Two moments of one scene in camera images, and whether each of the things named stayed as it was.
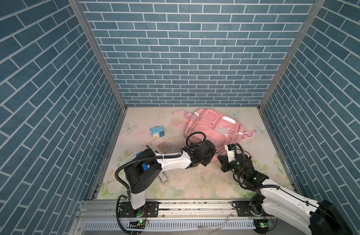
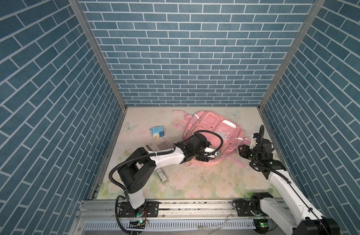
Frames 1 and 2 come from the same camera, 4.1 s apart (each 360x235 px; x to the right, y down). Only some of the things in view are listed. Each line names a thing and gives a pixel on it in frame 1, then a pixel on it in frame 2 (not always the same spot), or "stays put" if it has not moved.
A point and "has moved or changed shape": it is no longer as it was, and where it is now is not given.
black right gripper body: x=231 y=166 -> x=246 y=152
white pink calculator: x=160 y=146 stays put
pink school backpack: x=220 y=127 has moved or changed shape
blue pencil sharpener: x=157 y=131 stays put
